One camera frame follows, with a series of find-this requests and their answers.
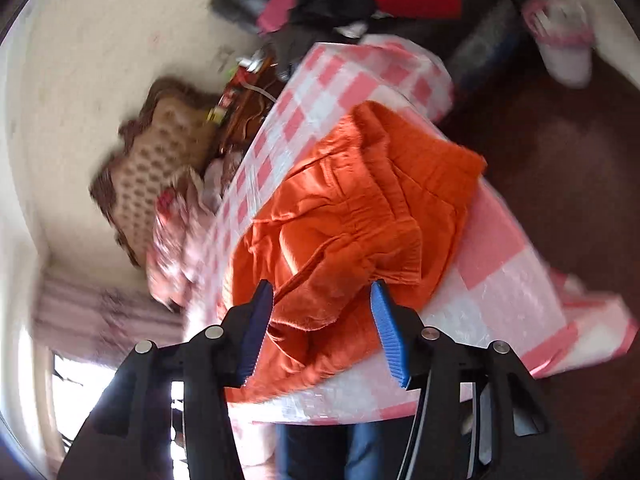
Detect magenta cushion on chair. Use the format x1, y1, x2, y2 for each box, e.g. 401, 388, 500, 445
257, 0, 296, 34

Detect black leather armchair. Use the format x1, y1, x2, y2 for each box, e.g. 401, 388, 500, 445
210, 0, 524, 66

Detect pink curtain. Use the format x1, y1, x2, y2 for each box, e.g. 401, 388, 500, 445
32, 272, 183, 366

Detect tufted wooden headboard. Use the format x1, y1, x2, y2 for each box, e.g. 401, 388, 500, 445
89, 77, 219, 269

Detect folded floral quilt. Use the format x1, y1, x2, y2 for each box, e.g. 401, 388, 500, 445
146, 158, 229, 311

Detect black garment on chair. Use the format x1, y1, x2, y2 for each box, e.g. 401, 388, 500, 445
268, 0, 376, 82

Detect white trash bin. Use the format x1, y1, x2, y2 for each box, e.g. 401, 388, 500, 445
522, 0, 594, 89

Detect orange pants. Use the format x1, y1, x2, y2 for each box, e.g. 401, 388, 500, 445
222, 101, 486, 403

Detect person's blue jeans legs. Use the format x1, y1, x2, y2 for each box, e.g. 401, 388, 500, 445
276, 422, 385, 480

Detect white charging cable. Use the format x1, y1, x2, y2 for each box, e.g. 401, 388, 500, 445
242, 81, 279, 104

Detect dark wooden nightstand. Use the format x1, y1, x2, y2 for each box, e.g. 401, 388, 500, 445
214, 51, 284, 157

